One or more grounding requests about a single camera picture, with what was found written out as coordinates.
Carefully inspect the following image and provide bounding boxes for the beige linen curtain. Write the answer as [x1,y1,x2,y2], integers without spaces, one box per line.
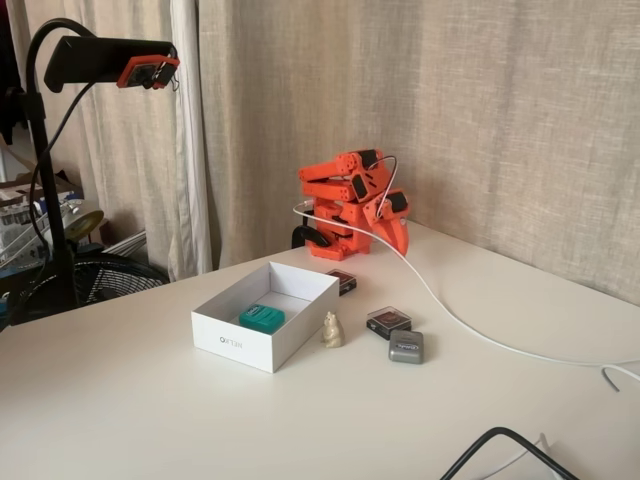
[197,0,640,307]

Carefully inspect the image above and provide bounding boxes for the overhead camera on black stand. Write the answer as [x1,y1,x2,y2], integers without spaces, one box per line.
[14,0,221,284]

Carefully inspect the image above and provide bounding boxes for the white wire rack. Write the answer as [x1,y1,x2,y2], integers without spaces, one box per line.
[0,199,51,274]

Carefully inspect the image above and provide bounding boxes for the thin white cable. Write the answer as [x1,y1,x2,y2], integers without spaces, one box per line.
[479,433,549,480]

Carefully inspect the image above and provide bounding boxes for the thick black cable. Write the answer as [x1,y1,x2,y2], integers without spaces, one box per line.
[439,426,581,480]

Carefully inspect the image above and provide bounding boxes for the teal green cube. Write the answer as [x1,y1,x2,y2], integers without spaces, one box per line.
[238,302,286,335]

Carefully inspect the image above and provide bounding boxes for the black camera holder bar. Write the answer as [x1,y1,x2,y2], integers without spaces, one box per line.
[43,35,179,93]

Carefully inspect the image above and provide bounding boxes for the black table clamp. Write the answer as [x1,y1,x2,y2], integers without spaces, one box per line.
[291,225,331,249]

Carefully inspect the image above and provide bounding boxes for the orange framed camera module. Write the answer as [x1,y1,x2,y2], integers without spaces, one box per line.
[116,53,181,92]

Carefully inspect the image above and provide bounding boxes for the grey cable end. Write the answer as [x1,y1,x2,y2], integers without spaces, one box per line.
[601,366,640,393]

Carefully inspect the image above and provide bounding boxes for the brown cardboard box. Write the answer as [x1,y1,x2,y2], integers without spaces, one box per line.
[0,172,84,214]

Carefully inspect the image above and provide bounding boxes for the dark hanging clothes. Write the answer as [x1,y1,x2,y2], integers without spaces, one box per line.
[0,0,26,146]

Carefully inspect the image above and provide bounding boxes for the long white cable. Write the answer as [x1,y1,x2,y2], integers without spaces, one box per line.
[293,199,640,369]

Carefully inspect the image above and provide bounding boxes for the grey small floss box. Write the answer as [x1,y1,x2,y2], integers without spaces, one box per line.
[387,329,425,364]

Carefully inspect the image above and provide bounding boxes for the black gooseneck stand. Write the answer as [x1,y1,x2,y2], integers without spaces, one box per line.
[8,17,101,326]

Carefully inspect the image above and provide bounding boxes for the beige bear figurine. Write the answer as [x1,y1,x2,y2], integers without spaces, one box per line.
[320,310,346,349]

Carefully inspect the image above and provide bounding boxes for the black camera cable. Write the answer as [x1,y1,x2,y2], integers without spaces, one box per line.
[4,79,96,321]

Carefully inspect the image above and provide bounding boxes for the orange gripper black servo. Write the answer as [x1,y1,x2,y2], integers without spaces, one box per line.
[362,187,414,258]

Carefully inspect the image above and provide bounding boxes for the black floor fan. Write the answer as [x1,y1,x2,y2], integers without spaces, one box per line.
[29,251,171,309]

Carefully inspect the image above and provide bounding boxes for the black small case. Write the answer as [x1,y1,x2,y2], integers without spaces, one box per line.
[366,305,413,342]
[325,268,359,298]

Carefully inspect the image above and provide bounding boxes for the robot servo wire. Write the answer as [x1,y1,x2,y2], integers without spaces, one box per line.
[370,155,400,219]

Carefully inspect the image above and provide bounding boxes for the white cardboard box bin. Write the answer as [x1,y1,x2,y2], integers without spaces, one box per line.
[190,260,341,375]

